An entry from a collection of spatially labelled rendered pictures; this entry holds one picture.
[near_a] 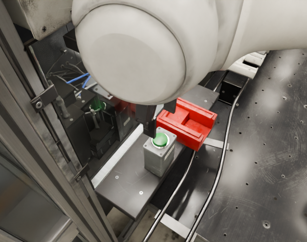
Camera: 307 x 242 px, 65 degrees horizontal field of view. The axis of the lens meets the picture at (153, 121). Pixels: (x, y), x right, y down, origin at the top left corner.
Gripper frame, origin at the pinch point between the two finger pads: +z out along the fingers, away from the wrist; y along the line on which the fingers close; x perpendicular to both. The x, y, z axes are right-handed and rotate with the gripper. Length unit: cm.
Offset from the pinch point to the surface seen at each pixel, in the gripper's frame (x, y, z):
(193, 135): 5.5, -10.8, 16.4
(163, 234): 3, -5, 113
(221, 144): 12.5, -24.3, 32.4
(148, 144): -1.7, 2.3, 10.7
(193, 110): 0.9, -19.9, 16.6
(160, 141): 0.7, 0.4, 9.6
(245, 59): 4, -70, 27
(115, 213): -28, 1, 114
